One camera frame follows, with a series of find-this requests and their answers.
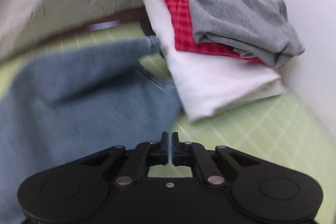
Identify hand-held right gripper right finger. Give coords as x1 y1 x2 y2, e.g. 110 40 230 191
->
171 132 259 186

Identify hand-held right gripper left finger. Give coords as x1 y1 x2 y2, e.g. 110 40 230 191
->
77 132 169 186

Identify blue denim jeans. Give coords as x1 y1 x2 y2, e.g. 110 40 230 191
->
0 36 183 224

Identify green grid mat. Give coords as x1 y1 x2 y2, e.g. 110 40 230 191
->
0 22 336 214

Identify white garment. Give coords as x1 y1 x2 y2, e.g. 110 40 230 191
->
140 0 288 122

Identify black object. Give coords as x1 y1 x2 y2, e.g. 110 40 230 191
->
140 20 164 56

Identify red checked shirt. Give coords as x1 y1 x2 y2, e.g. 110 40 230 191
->
154 0 286 68

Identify grey knit shirt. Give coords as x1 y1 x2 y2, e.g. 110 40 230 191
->
167 0 306 68

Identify brown wooden bed frame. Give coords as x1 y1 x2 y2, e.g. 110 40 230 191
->
39 6 147 41

